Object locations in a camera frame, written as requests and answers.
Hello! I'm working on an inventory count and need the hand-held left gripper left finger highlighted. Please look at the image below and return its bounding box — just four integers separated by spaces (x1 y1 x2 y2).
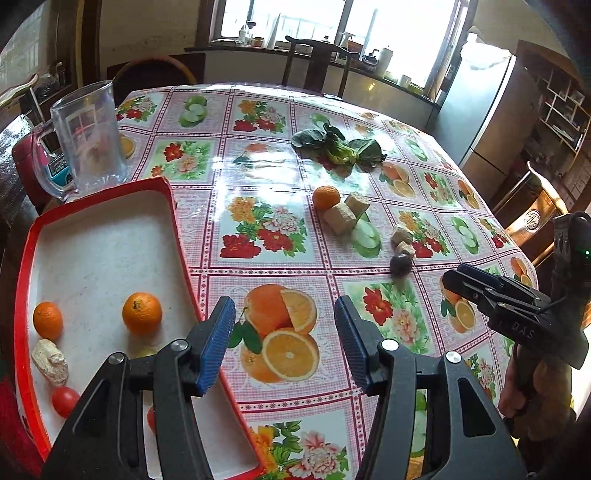
41 296 237 480

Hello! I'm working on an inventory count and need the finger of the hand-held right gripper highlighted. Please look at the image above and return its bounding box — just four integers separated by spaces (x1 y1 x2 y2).
441 270 509 320
456 263 551 315

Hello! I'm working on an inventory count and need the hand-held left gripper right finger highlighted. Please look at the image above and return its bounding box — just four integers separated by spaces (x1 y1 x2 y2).
332 295 528 480

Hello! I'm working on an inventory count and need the orange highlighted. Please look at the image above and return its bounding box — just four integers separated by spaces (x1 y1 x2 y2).
312 185 341 212
33 301 64 341
122 292 163 336

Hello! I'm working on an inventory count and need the red tray with white inside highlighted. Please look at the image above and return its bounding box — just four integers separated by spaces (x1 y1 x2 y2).
13 176 269 478

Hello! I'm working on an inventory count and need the knobby beige vegetable chunk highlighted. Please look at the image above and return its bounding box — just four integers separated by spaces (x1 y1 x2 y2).
31 338 69 387

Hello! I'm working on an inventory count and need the person's right hand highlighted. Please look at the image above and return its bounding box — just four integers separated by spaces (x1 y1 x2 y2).
498 354 578 438

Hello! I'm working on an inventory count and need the carved brown wooden chair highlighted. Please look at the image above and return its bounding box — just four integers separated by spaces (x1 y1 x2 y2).
503 161 571 268

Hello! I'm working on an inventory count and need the fruit and flower print tablecloth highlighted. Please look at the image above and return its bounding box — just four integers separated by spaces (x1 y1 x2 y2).
113 83 541 480

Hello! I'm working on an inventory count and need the silver refrigerator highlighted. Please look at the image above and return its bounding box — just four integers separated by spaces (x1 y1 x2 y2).
427 44 541 195

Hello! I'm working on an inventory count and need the leafy green vegetable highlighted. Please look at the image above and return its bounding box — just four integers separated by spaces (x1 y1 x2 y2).
291 122 387 172

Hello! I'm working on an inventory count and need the red cloth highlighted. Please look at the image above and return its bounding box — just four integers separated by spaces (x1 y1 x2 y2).
0 378 42 476

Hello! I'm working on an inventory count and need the white plastic bag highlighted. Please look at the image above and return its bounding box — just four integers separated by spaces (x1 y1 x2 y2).
462 32 513 70

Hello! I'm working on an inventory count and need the clear plastic pitcher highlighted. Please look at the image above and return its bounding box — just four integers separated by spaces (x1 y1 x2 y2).
31 80 130 201

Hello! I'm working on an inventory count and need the red thermos bottle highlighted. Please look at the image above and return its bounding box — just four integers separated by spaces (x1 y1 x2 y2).
13 131 70 208

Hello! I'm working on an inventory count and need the round rattan chair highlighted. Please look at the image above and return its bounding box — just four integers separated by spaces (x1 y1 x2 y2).
111 54 197 95

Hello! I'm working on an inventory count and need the dark window counter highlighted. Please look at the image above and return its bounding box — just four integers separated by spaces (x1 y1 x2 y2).
185 44 441 125

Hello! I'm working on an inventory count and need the dark wooden chair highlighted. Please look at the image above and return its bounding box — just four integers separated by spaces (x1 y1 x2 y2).
283 35 360 99

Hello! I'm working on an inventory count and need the wooden wall shelf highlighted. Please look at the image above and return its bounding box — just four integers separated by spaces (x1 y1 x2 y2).
489 41 591 208

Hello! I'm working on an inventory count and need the window with dark frame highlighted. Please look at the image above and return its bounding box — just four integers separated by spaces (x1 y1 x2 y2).
215 0 476 97

